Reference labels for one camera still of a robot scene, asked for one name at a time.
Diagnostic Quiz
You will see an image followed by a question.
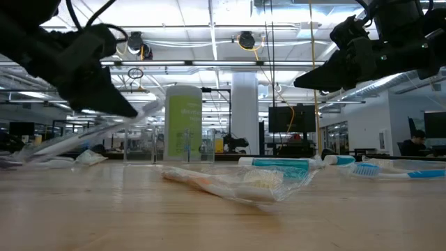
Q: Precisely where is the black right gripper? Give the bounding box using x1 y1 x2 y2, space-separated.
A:
294 16 379 92

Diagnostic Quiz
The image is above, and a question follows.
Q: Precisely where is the black monitor on stand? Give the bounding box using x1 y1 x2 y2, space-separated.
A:
268 104 317 156

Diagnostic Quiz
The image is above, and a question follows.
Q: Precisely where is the green disinfecting wipes canister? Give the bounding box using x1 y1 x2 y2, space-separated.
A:
163 85 203 162

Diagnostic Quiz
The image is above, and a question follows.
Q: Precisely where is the teal mouthwash bottle white cap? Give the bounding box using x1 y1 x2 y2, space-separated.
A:
323 154 357 166
238 156 312 172

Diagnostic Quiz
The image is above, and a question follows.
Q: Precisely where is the black ceiling cable reel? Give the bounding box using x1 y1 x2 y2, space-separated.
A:
238 31 257 50
127 31 154 61

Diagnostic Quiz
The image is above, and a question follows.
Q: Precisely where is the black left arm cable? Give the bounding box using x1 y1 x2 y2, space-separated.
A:
65 0 130 45

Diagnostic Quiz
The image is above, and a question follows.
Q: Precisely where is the black desk monitor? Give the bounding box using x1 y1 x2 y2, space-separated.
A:
9 121 35 137
423 111 446 139

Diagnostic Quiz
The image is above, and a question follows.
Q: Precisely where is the black table frame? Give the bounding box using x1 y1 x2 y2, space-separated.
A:
0 151 446 162

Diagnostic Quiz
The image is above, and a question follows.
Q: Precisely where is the clear acrylic organizer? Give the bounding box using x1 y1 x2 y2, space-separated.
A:
123 125 216 165

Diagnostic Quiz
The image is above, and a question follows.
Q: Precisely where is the overhead aluminium frame rail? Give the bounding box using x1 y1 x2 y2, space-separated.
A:
0 60 328 68

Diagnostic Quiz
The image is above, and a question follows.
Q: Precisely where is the seated person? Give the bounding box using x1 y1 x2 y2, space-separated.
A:
399 129 429 157

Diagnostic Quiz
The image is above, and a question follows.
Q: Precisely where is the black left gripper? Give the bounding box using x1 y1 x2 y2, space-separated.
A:
20 23 139 118

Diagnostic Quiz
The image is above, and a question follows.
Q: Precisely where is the black camera rig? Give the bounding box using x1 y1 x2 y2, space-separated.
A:
222 134 250 155

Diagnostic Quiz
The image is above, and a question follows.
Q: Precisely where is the black hanging cable ring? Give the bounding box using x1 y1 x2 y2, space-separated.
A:
127 67 145 80

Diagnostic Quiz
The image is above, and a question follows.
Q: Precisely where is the white building column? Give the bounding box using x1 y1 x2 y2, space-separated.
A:
231 71 261 156

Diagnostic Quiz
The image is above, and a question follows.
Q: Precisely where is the black hanging cable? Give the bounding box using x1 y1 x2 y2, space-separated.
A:
263 0 271 107
270 0 276 107

